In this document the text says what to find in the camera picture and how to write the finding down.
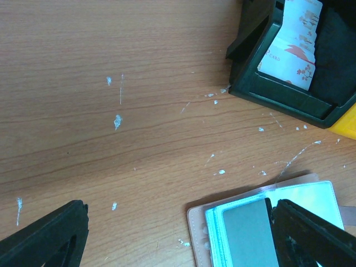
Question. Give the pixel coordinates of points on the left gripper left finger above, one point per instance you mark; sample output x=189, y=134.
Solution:
x=57, y=239

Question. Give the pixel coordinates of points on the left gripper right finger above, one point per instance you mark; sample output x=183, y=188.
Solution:
x=302, y=238

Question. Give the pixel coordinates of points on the pink card holder wallet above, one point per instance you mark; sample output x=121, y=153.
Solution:
x=206, y=224

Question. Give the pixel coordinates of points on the white card stack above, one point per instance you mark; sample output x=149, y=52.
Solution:
x=290, y=57

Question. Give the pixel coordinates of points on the dark credit card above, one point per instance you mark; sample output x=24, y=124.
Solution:
x=249, y=237

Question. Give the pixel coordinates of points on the yellow bin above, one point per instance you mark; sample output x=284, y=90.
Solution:
x=346, y=125

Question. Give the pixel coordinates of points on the black bin left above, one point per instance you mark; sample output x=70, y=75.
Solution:
x=332, y=90

